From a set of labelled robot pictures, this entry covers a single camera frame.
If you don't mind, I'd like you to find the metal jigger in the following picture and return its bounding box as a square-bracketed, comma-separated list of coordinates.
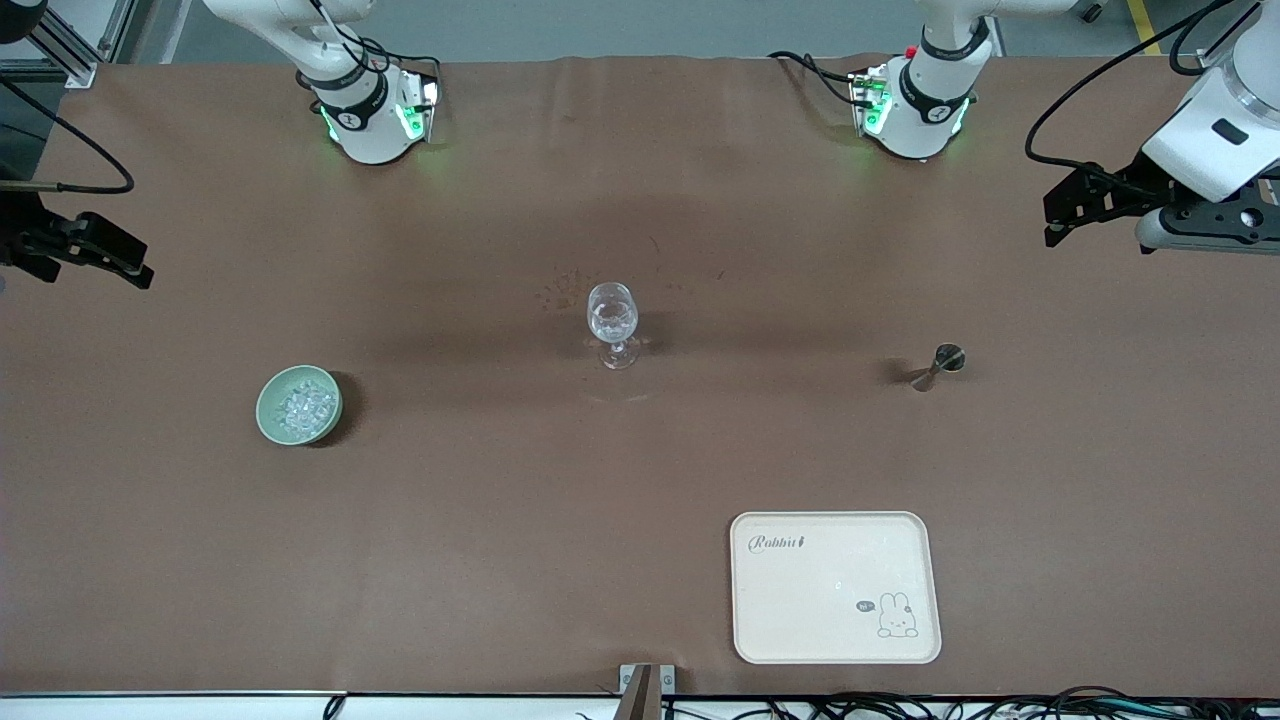
[910, 343, 967, 393]

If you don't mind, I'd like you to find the clear ice cubes pile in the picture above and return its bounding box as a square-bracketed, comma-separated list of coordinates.
[278, 383, 337, 434]

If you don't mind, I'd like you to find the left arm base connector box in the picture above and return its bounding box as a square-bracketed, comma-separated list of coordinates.
[849, 64, 894, 138]

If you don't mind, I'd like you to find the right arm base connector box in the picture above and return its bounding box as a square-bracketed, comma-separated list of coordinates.
[398, 74, 442, 143]

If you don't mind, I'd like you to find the clear wine glass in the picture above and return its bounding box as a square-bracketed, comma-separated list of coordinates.
[586, 282, 642, 371]

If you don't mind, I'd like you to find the green ceramic bowl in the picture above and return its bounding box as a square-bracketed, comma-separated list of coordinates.
[256, 365, 344, 447]

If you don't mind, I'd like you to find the cream rabbit print tray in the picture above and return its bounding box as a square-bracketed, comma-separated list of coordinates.
[729, 511, 943, 665]

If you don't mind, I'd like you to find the brown table cover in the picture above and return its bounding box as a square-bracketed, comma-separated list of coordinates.
[0, 55, 1280, 699]

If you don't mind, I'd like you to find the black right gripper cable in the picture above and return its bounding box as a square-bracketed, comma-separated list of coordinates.
[0, 78, 135, 195]

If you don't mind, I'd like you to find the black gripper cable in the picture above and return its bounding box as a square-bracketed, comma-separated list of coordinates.
[0, 78, 135, 195]
[1024, 0, 1263, 198]

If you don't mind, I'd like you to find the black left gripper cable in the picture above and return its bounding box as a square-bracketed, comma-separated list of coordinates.
[1024, 0, 1263, 198]

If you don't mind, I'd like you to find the aluminium frame profile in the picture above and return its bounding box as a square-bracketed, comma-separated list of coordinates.
[0, 0, 138, 90]

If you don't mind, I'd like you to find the black left base cable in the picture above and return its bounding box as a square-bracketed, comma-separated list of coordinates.
[767, 50, 863, 107]

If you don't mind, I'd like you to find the black base cable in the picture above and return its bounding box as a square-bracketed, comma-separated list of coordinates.
[294, 0, 442, 93]
[767, 50, 863, 107]

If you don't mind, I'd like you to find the black right base cable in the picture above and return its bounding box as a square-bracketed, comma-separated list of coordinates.
[294, 0, 442, 93]

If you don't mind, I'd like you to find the black cable bundle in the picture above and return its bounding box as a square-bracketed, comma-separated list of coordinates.
[575, 685, 1280, 720]

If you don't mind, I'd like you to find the grey metal bracket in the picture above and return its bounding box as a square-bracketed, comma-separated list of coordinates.
[619, 663, 677, 695]

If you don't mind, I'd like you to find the brown camera post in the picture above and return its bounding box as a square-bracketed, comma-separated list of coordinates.
[621, 665, 662, 720]

